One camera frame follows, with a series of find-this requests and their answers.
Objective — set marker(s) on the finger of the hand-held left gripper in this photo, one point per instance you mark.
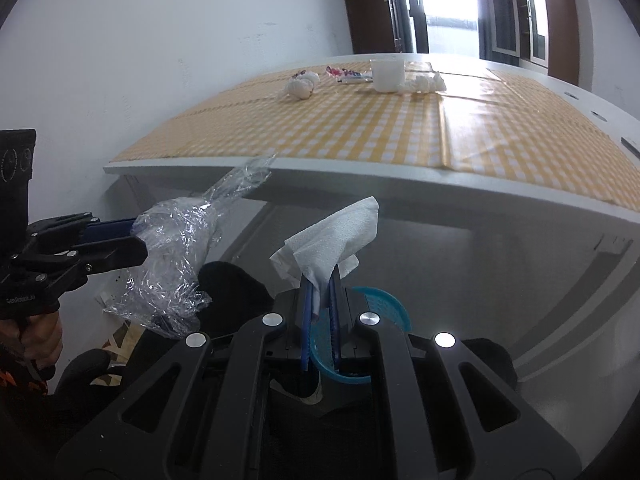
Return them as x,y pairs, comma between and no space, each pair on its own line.
115,255
110,230

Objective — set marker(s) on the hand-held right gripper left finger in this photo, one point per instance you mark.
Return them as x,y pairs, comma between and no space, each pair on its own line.
306,340

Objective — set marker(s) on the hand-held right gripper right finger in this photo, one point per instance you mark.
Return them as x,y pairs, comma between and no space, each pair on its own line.
334,330

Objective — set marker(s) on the blue plastic mesh basket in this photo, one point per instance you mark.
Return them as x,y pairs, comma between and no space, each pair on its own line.
385,305

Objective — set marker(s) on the clear plastic film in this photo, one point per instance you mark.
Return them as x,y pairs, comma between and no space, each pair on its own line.
170,240

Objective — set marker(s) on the white paper tissue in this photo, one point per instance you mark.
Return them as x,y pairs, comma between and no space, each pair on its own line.
330,240

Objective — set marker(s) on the white tissue ball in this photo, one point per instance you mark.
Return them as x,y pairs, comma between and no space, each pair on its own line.
302,87

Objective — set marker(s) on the small pink printed wrapper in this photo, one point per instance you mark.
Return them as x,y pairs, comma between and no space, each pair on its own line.
300,74

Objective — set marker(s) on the translucent white plastic cup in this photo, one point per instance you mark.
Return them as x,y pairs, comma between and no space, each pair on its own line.
387,77

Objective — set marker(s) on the person's left hand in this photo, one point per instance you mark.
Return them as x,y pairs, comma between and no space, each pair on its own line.
42,340

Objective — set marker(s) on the yellow checkered tablecloth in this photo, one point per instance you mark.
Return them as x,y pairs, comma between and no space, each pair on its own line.
350,125

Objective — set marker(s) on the brown wardrobe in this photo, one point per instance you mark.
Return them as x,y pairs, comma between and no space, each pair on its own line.
365,5

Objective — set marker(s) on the glass balcony door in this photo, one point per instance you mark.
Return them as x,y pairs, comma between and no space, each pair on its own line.
445,5

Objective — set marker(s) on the grey flat device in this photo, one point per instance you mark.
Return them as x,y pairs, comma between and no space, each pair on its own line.
631,146

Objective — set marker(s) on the brown cabinet white glass door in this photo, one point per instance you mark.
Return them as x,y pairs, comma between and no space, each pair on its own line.
560,25

